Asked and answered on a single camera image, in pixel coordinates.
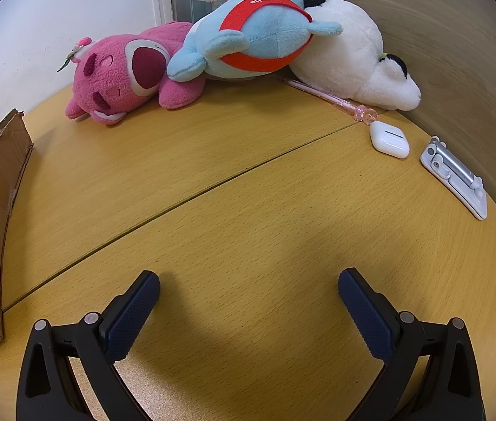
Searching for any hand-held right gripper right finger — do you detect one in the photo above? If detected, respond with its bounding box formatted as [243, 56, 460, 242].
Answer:
[338, 267, 488, 421]

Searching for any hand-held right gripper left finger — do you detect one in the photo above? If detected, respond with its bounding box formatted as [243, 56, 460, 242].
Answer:
[16, 270, 161, 421]

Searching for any white folding phone stand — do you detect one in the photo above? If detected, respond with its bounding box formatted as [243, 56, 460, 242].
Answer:
[420, 136, 488, 220]

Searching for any white earbuds case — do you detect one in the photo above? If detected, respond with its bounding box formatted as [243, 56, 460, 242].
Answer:
[369, 121, 411, 159]

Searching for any pink pen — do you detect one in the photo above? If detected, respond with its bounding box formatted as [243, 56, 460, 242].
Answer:
[276, 76, 378, 124]

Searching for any pink plush bear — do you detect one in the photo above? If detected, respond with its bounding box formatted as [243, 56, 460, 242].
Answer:
[57, 21, 207, 126]

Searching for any white plush toy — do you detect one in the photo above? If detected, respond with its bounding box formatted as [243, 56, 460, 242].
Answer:
[289, 0, 422, 111]

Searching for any blue plush with red band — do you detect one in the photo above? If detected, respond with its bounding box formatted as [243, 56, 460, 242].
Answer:
[166, 0, 344, 83]

